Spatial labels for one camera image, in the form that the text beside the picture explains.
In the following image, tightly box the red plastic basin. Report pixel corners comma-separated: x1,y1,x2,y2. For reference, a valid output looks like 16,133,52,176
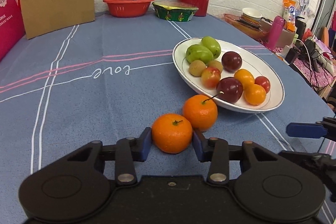
103,0,155,18

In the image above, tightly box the dark red plum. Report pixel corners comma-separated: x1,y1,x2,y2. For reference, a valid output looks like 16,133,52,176
216,77,243,104
222,51,243,73

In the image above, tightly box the green instant noodle bowl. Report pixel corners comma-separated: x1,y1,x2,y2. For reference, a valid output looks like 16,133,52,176
152,1,198,22

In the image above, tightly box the red tomato-like fruit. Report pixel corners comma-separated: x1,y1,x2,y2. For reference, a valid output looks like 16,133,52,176
255,76,271,94

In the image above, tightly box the pink thermos bottle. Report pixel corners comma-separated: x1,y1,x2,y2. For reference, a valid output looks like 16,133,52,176
265,16,286,51

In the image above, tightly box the orange snack bag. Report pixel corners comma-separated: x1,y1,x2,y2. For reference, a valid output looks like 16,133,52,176
282,0,296,32

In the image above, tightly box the red yellow small fruit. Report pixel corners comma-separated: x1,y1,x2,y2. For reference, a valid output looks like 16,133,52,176
201,67,221,89

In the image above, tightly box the green fruit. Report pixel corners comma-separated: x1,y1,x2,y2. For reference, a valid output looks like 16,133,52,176
186,44,214,65
201,36,222,59

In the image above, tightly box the orange mandarin with stem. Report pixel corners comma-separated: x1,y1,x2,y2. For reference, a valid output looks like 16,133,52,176
182,94,218,132

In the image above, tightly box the pink shopping bag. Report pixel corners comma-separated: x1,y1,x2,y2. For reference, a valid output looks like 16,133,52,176
0,0,25,60

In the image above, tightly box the small tan round fruit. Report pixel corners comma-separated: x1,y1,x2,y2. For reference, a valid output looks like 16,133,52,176
207,60,223,73

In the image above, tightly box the white plate with rim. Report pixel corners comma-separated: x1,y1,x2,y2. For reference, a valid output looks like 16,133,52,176
172,37,285,114

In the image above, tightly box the small orange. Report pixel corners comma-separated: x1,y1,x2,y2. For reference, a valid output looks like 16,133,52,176
234,69,255,90
244,84,266,106

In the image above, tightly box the blue striped tablecloth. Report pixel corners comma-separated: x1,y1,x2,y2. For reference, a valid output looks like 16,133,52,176
1,12,335,223

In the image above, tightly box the brown ceramic bowl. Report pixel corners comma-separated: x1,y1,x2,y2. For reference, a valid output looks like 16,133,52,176
223,14,268,40

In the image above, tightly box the white cup on bowls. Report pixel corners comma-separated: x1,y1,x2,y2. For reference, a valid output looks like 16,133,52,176
242,7,262,21

